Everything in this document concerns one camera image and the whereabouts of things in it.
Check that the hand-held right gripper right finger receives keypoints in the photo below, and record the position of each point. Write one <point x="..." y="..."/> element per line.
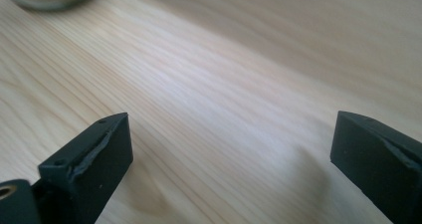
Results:
<point x="371" y="157"/>

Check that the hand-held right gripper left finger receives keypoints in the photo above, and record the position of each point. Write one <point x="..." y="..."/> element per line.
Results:
<point x="96" y="164"/>

